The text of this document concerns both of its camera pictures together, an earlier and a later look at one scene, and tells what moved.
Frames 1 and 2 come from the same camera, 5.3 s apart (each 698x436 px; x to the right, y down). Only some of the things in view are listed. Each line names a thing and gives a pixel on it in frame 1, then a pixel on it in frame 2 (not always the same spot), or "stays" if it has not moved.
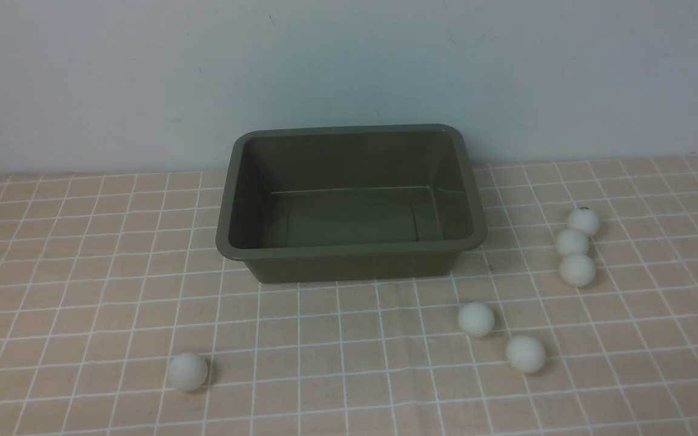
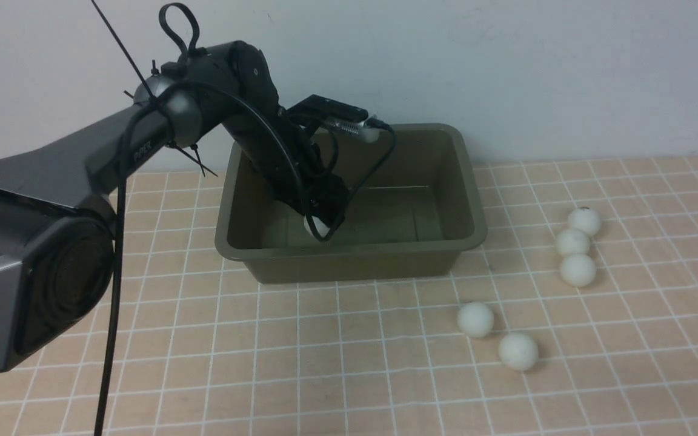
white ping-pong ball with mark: x=583 y=218 stays
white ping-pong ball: x=476 y=319 stays
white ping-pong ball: x=188 y=372 → x=322 y=228
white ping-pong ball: x=572 y=242 stays
